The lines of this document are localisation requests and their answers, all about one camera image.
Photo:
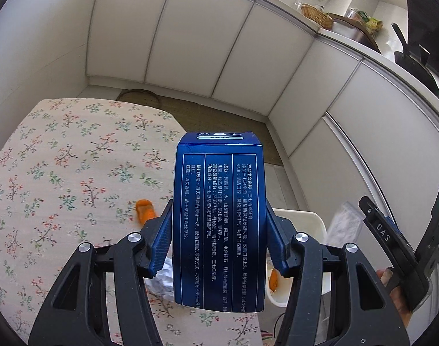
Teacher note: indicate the steel pot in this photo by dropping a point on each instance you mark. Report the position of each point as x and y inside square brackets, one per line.
[353, 32]

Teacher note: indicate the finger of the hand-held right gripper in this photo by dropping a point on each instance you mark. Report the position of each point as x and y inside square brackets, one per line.
[380, 229]

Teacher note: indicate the blue cardboard box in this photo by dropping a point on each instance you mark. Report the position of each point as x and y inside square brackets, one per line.
[219, 223]

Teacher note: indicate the long orange peel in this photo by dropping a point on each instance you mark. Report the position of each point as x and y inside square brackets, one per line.
[146, 212]

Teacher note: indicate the white plastic bin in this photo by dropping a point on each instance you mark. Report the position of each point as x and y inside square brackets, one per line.
[306, 223]

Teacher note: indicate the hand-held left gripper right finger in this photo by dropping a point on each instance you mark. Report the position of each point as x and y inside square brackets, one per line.
[277, 243]

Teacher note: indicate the crumpled white tissue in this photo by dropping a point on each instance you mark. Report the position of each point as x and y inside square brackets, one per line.
[161, 277]

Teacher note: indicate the brown floor mat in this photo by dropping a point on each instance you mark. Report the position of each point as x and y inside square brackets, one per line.
[223, 129]

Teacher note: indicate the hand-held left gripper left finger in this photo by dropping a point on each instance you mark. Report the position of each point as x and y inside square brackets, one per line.
[161, 236]

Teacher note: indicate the wicker basket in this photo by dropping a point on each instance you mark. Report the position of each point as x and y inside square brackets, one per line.
[315, 16]

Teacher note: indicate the person's right hand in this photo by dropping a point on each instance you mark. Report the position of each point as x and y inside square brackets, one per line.
[394, 290]

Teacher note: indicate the curled orange peel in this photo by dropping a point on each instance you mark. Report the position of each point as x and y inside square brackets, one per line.
[274, 280]

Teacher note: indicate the floral tablecloth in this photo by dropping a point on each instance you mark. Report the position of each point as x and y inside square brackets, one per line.
[68, 173]

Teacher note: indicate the white cabinet row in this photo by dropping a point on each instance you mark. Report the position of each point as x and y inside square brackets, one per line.
[205, 43]

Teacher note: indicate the black pan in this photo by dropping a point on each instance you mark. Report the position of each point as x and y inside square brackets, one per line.
[416, 65]

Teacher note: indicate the white cloth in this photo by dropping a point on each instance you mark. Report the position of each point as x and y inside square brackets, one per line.
[347, 223]

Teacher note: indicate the green packet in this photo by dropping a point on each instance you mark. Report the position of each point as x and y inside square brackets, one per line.
[372, 21]

